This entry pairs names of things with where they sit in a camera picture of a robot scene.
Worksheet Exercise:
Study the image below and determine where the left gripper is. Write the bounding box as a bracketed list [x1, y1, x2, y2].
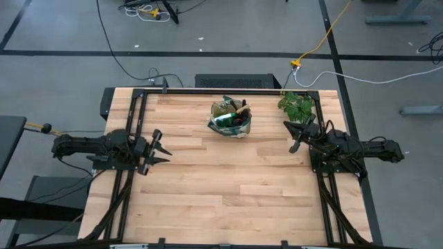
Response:
[134, 128, 173, 176]

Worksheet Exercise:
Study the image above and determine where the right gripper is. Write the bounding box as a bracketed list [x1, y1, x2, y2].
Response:
[282, 113, 325, 154]

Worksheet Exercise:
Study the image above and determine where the beige green-trimmed gardening bag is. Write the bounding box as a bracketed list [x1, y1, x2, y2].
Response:
[206, 95, 253, 139]

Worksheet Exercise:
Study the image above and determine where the green plastic spray bottle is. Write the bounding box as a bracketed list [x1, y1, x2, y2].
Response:
[214, 112, 240, 127]

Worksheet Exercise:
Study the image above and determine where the green potted plant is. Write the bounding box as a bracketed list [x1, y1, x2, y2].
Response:
[277, 90, 315, 124]

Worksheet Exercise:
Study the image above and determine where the black computer case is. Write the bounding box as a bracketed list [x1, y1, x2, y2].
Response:
[195, 73, 282, 90]

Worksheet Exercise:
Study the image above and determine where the grey bench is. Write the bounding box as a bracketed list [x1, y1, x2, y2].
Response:
[5, 174, 91, 248]

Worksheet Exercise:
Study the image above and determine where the grey desk foot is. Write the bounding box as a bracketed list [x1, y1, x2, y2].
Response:
[399, 105, 443, 116]

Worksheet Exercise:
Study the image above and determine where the black stand leg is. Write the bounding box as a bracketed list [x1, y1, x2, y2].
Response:
[161, 0, 181, 25]

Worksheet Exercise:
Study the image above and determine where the grey desk base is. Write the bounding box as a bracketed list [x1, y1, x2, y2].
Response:
[365, 0, 433, 26]

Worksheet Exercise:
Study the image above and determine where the dark side table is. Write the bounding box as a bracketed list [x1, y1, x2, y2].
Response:
[0, 116, 28, 181]

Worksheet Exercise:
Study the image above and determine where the yellow extension cable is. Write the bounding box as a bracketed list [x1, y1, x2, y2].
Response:
[290, 0, 354, 68]

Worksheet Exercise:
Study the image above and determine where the black aluminium table frame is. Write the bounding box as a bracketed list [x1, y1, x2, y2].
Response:
[78, 88, 374, 249]

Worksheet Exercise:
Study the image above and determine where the white power cable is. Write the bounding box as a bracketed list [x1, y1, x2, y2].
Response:
[293, 65, 443, 89]

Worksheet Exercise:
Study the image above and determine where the yellow cord with black knob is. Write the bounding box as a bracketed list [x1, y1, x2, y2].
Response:
[24, 121, 64, 137]

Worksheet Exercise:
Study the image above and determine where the long black floor cable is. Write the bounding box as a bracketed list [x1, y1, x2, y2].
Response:
[96, 0, 185, 88]

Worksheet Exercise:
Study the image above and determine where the coiled white cable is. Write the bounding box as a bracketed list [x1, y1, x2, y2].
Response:
[123, 3, 172, 24]

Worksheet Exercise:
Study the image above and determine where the black cable bundle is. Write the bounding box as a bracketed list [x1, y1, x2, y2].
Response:
[417, 30, 443, 66]

